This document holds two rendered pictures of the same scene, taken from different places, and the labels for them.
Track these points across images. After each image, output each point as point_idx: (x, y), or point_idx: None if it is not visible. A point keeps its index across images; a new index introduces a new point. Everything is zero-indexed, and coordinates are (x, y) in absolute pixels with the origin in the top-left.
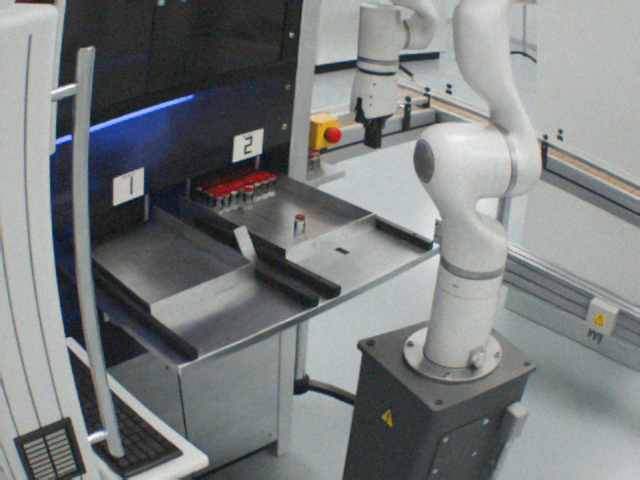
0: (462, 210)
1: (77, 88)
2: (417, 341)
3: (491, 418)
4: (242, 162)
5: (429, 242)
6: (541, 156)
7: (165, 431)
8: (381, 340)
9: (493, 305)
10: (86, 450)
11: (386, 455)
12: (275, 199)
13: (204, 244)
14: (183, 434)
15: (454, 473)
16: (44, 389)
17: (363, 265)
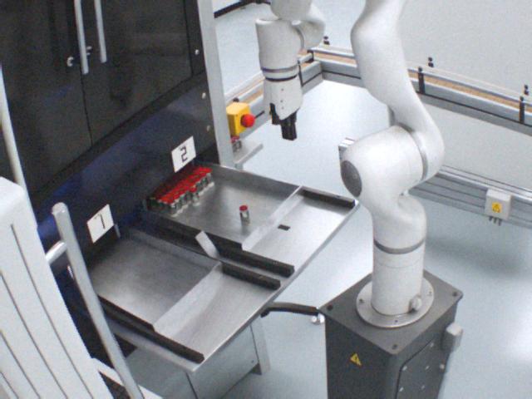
0: (389, 211)
1: (66, 246)
2: (365, 298)
3: (435, 340)
4: None
5: (352, 202)
6: (419, 85)
7: None
8: (337, 302)
9: (421, 263)
10: None
11: (360, 384)
12: (215, 189)
13: (174, 252)
14: (189, 385)
15: (415, 384)
16: None
17: (304, 237)
